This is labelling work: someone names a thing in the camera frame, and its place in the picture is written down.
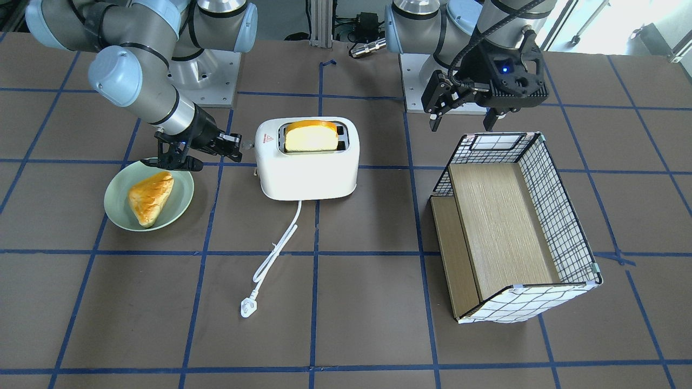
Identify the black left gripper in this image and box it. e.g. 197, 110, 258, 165
422, 29, 549, 132

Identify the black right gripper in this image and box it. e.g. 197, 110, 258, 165
154, 106, 244, 171

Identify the white two-slot toaster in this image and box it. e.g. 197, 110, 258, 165
254, 116, 360, 201

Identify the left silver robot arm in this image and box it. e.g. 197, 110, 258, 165
385, 1, 556, 131

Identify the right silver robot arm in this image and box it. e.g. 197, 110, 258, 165
25, 1, 318, 171

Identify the toast slice in toaster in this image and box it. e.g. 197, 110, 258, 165
284, 120, 339, 152

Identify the golden triangular bread pastry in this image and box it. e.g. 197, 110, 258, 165
128, 171, 175, 227

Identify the light green plate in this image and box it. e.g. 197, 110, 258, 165
103, 162, 195, 231

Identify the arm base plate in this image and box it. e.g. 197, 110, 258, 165
168, 49, 242, 108
399, 53, 487, 115

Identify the wire basket with wooden shelves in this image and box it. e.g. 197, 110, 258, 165
430, 132, 603, 324

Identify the white toaster power cable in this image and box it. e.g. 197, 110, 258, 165
240, 199, 303, 318

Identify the aluminium frame post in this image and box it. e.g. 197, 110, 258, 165
307, 0, 335, 49

